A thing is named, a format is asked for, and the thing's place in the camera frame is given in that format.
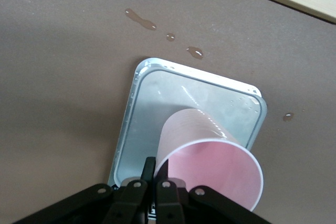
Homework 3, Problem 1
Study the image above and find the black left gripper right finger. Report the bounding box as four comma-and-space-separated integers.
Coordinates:
156, 158, 184, 224

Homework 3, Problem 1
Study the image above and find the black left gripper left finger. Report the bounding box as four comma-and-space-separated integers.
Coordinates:
103, 157, 157, 224

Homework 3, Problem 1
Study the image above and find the pink plastic cup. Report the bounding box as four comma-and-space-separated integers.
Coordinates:
153, 108, 264, 212

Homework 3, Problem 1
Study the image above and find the silver digital kitchen scale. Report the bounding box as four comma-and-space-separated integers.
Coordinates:
107, 56, 268, 219

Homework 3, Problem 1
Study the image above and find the brown table cover sheet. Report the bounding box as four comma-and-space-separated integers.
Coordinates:
0, 0, 336, 224

